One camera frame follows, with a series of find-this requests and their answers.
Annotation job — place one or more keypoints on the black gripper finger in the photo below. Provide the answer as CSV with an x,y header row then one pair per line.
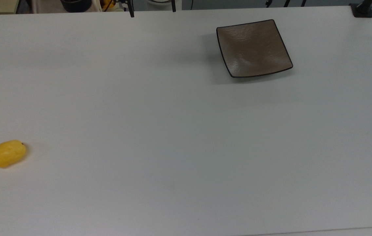
x,y
173,6
131,9

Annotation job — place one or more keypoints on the yellow potato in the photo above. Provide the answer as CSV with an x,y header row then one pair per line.
x,y
8,154

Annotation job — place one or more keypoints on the brown square ceramic plate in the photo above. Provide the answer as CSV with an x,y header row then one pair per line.
x,y
254,49

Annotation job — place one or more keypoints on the small yellow background object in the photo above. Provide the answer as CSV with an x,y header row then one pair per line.
x,y
108,4

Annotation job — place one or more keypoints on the black round container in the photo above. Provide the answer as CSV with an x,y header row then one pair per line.
x,y
76,5

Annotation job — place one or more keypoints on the black table clamp mount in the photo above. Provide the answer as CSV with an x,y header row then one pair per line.
x,y
363,10

